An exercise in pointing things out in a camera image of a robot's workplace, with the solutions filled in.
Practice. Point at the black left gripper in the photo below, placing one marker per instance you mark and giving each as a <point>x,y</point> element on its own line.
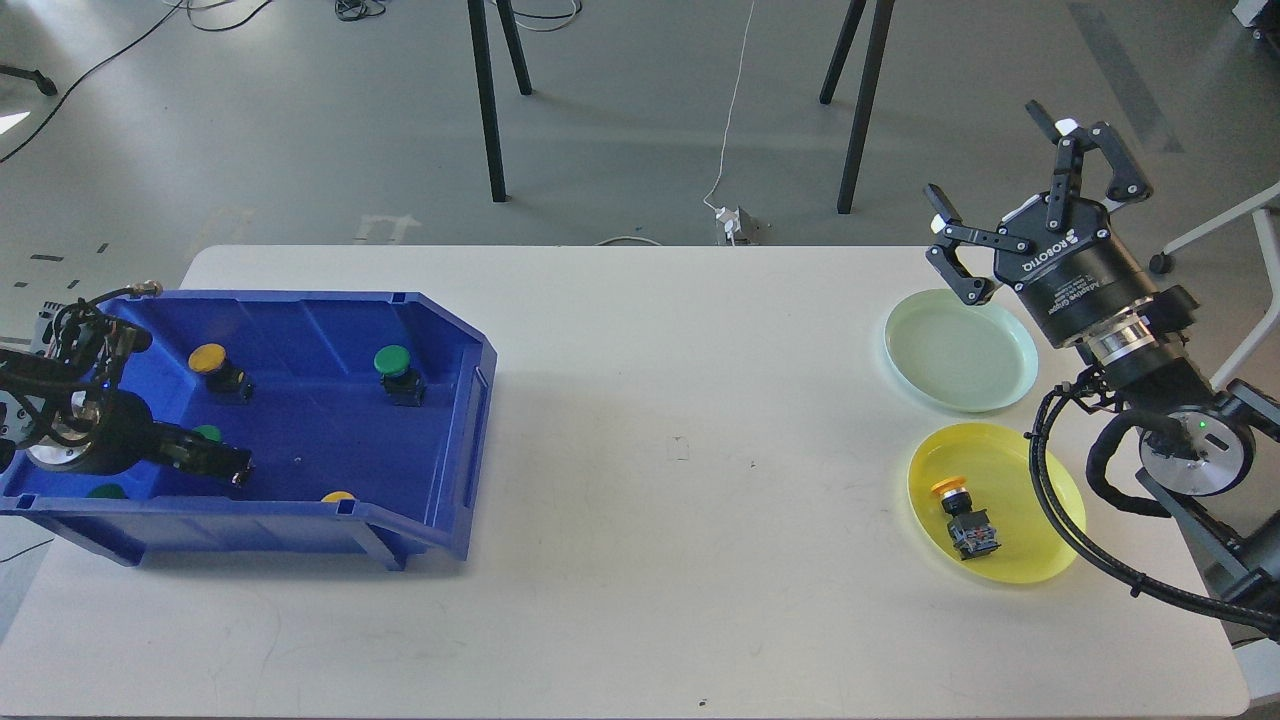
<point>103,438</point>

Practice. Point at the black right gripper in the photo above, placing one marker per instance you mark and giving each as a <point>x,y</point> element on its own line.
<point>1075,270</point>

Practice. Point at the green button bin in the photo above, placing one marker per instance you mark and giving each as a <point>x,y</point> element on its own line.
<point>108,490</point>
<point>400,380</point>
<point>209,432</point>

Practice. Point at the yellow button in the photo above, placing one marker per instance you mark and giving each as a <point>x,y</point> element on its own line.
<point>971,533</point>

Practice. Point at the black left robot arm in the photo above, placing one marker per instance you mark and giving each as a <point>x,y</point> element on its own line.
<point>64,406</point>

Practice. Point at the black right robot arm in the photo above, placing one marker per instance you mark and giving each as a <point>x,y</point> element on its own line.
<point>1172,438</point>

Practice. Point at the yellow button bin back left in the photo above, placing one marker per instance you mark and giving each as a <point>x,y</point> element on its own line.
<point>224,380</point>

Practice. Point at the light green plate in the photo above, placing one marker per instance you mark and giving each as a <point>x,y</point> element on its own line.
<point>966,359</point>

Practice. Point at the green button near bin right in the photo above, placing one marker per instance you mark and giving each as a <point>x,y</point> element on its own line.
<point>400,380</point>

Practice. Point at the yellow plate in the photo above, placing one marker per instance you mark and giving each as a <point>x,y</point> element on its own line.
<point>993,462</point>

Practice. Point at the blue plastic bin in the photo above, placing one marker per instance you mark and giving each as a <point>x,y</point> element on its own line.
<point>318,421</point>

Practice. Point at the white chair base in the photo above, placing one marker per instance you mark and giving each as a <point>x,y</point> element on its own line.
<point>1238,265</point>

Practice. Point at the black stand legs right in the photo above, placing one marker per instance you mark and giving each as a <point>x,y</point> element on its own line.
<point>880,25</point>

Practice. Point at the white power adapter on floor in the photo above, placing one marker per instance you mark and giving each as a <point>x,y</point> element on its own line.
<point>736,227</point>

